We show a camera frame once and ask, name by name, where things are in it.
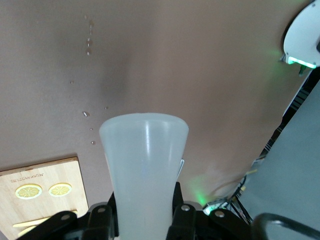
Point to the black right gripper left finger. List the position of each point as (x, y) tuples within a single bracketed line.
[(95, 225)]

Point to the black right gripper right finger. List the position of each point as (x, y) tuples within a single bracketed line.
[(195, 225)]

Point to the translucent sauce bottle orange cap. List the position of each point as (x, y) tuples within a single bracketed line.
[(145, 175)]

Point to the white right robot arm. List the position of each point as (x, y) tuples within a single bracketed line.
[(302, 32)]

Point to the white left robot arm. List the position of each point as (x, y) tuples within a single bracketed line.
[(212, 206)]

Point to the yellow lemon slice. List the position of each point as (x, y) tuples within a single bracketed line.
[(28, 192), (60, 190)]

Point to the wooden cutting board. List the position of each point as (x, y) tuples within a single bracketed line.
[(62, 175)]

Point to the yellow plastic knife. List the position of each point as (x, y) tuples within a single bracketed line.
[(30, 222)]

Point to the brown table mat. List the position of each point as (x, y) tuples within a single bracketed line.
[(175, 62)]

